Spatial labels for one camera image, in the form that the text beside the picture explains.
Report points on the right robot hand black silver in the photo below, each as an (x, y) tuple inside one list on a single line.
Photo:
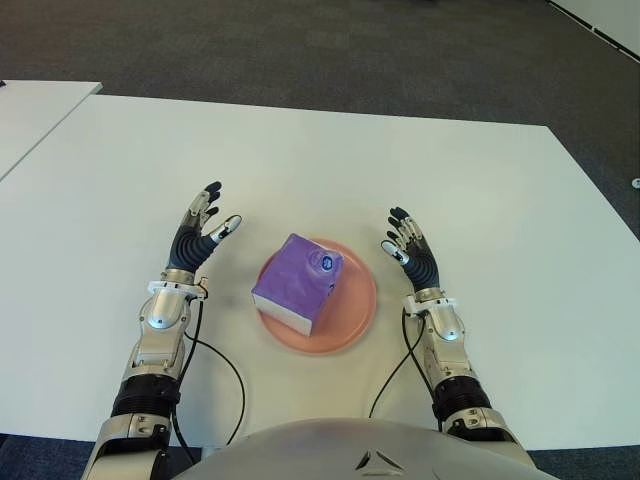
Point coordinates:
[(422, 265)]

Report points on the left robot hand black silver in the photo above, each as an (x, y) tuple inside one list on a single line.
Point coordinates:
[(190, 247)]

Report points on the purple tissue paper pack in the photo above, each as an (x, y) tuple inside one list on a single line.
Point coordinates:
[(295, 280)]

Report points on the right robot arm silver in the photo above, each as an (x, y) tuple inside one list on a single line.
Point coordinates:
[(447, 322)]

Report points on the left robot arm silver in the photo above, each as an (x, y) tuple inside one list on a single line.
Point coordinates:
[(165, 312)]

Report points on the pink round plate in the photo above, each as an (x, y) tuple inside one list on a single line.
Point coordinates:
[(356, 300)]

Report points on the silver robot torso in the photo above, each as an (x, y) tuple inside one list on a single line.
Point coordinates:
[(360, 450)]

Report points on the white neighbouring table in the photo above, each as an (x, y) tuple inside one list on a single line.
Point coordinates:
[(30, 115)]

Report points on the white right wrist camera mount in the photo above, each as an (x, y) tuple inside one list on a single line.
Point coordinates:
[(420, 302)]

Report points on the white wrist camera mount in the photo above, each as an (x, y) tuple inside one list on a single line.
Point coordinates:
[(172, 287), (420, 302)]

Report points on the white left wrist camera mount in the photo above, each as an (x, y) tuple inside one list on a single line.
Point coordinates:
[(172, 287)]

